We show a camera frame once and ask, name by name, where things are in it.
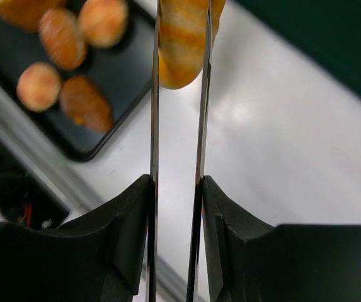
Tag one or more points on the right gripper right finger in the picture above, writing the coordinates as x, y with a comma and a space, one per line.
250, 260

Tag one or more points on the round bun bottom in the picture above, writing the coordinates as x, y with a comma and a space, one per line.
39, 86

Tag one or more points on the black baking tray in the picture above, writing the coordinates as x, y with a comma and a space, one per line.
122, 73

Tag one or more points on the round bun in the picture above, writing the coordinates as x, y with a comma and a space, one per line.
39, 86
61, 38
103, 22

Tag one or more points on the striped long bread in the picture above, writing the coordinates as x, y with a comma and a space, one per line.
182, 27

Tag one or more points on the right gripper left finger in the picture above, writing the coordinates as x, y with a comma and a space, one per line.
95, 257

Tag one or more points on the round bun middle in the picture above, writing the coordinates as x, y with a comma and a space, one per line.
61, 38

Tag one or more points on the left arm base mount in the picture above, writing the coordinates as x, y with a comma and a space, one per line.
23, 199

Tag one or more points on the metal tongs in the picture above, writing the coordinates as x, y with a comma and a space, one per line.
152, 235

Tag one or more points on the dark green placemat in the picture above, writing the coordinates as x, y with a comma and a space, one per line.
329, 32

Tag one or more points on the brown croissant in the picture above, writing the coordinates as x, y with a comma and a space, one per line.
84, 104

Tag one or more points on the round bun top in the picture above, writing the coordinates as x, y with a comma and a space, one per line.
103, 22

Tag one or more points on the large orange round bread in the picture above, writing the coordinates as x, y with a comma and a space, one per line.
25, 14

